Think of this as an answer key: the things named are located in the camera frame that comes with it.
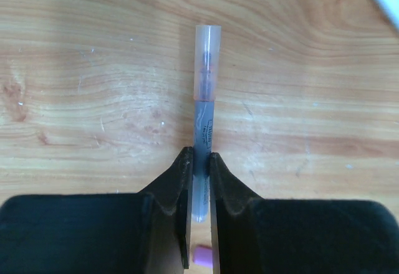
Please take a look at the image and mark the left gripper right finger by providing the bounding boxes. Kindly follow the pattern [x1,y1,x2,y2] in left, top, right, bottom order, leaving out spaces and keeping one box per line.
[209,153,398,273]

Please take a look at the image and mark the pink pen cap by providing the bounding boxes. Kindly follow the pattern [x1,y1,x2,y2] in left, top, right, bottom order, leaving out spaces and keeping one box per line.
[193,245,213,268]

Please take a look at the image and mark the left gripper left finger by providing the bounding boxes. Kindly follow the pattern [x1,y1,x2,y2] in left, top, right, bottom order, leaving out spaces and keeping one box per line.
[1,147,193,273]

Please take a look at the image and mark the clear cap grey pen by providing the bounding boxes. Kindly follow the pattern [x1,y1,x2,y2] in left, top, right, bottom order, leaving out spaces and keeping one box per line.
[192,25,221,223]

